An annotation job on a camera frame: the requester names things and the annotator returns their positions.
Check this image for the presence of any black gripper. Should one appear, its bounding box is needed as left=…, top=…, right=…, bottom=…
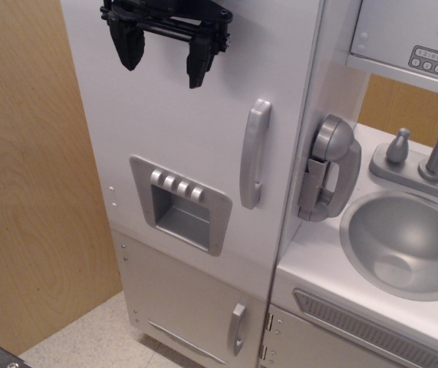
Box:
left=100, top=1, right=233, bottom=89

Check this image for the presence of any silver oven vent handle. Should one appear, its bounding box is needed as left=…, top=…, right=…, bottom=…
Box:
left=292, top=288, right=438, bottom=367

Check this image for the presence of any silver ice dispenser panel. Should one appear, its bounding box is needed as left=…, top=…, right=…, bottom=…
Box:
left=129, top=156, right=232, bottom=257

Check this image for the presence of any silver faucet with base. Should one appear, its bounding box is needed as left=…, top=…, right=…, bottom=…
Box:
left=370, top=128, right=438, bottom=191

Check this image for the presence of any white toy kitchen cabinet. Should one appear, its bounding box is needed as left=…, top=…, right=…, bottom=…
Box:
left=270, top=1, right=438, bottom=367

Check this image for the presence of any silver round sink basin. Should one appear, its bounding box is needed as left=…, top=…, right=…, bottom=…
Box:
left=340, top=192, right=438, bottom=301

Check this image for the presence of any white oven door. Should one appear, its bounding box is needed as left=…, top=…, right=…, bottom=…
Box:
left=265, top=304, right=396, bottom=368

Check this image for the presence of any silver toy telephone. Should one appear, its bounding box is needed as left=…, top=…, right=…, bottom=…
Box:
left=298, top=114, right=362, bottom=222

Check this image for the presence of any white toy microwave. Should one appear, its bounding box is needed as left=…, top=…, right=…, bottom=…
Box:
left=347, top=0, right=438, bottom=93

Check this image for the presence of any silver door handle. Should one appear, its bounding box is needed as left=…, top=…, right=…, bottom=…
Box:
left=229, top=302, right=246, bottom=357
left=239, top=99, right=272, bottom=209

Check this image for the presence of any brass hinge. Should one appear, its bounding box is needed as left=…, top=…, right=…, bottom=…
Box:
left=260, top=345, right=268, bottom=360
left=265, top=313, right=273, bottom=330

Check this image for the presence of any white lower freezer door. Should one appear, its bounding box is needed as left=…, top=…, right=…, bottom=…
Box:
left=111, top=230, right=266, bottom=367

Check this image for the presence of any lower brass hinge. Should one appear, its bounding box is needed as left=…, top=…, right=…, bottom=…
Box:
left=260, top=345, right=268, bottom=360

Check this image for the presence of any upper brass hinge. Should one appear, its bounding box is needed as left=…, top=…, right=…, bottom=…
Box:
left=265, top=313, right=273, bottom=330

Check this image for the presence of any white fridge door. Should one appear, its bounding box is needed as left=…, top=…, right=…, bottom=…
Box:
left=61, top=1, right=323, bottom=301

